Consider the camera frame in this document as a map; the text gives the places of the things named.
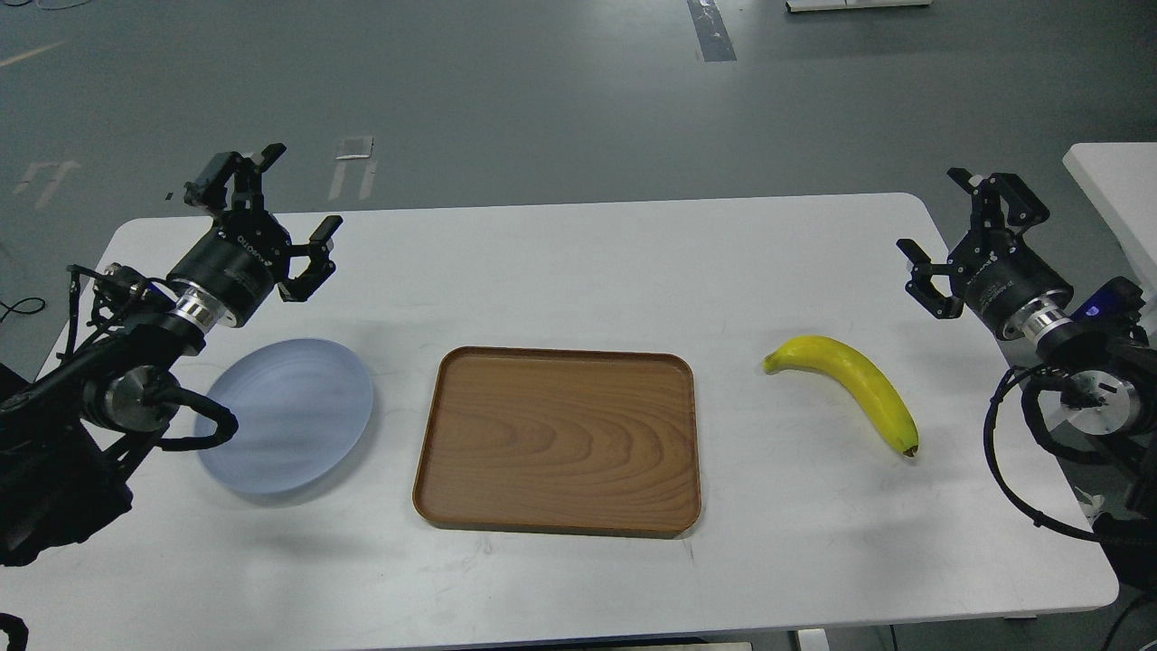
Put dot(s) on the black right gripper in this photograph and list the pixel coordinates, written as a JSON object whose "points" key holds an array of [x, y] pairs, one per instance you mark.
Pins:
{"points": [[994, 271]]}

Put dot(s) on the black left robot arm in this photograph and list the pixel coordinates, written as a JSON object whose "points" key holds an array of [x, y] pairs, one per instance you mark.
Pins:
{"points": [[73, 438]]}

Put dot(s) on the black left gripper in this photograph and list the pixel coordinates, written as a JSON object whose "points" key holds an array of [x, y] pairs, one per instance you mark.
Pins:
{"points": [[246, 252]]}

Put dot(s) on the white side table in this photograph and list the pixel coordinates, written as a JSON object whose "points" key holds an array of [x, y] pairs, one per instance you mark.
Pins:
{"points": [[1120, 181]]}

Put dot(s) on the brown wooden tray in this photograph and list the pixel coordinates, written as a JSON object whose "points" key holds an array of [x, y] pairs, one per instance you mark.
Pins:
{"points": [[561, 442]]}

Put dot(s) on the light blue round plate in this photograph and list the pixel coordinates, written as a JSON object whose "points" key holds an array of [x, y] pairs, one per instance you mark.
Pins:
{"points": [[302, 406]]}

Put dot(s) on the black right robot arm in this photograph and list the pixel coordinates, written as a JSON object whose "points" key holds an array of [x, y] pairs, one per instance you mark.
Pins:
{"points": [[1089, 398]]}

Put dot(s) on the yellow banana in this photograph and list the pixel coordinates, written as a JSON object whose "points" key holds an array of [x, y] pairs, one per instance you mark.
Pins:
{"points": [[860, 377]]}

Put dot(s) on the white object at top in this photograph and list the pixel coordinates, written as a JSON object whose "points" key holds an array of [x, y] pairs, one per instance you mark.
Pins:
{"points": [[815, 6]]}

